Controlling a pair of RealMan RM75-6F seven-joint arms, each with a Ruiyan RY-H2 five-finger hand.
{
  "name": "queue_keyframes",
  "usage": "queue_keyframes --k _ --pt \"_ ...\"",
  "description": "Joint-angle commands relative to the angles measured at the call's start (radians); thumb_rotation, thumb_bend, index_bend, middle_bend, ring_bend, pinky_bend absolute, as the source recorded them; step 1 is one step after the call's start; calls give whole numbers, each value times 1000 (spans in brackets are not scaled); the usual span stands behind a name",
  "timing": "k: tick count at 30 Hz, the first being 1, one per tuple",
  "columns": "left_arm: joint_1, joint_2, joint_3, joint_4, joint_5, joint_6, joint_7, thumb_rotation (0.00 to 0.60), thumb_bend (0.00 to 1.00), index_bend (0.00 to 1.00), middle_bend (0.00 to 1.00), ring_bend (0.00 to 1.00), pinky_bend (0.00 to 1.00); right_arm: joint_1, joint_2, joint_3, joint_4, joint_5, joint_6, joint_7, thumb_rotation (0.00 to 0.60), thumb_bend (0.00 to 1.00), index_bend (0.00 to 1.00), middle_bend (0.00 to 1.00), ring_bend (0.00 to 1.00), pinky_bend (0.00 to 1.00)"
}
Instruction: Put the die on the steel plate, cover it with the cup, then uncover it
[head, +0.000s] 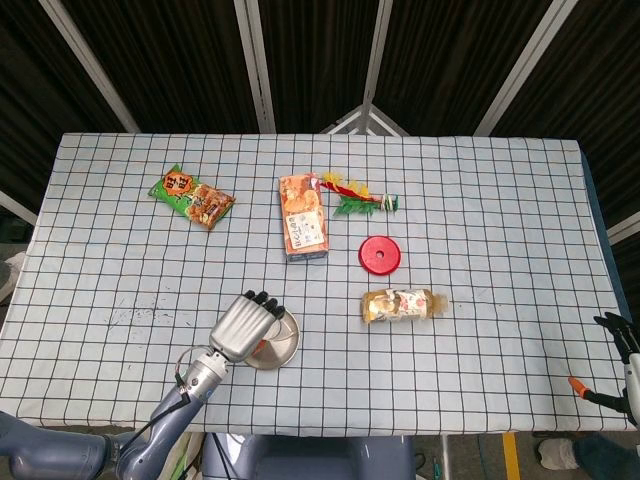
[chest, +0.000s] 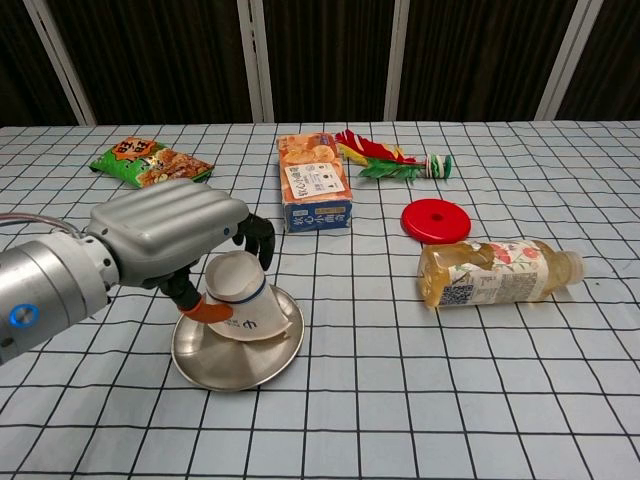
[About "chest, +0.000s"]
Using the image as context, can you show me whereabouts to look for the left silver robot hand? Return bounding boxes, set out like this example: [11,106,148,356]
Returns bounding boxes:
[82,178,276,326]

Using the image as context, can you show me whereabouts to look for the white paper cup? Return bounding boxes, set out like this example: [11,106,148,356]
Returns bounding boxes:
[203,251,294,345]

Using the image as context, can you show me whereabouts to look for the silver metal plate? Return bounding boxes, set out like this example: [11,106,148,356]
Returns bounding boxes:
[171,285,306,393]

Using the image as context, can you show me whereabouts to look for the green snack bag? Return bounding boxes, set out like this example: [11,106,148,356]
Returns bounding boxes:
[89,137,215,190]

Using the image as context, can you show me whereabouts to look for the orange biscuit box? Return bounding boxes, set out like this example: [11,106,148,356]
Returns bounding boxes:
[276,132,355,235]

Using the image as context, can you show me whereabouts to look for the colourful feather shuttlecock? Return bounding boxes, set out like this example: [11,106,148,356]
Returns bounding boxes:
[334,128,454,187]

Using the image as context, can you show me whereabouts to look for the red plastic disc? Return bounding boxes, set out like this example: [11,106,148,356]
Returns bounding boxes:
[400,198,473,245]

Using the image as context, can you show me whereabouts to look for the blue checkered tablecloth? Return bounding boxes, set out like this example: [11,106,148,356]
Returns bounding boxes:
[0,119,640,480]

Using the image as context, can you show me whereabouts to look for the yellow tea bottle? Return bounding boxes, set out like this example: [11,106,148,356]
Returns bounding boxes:
[417,238,586,311]

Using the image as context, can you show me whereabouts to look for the white aluminium frame post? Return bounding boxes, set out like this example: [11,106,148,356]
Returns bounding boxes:
[537,0,601,121]
[236,0,275,123]
[383,0,412,121]
[23,0,97,126]

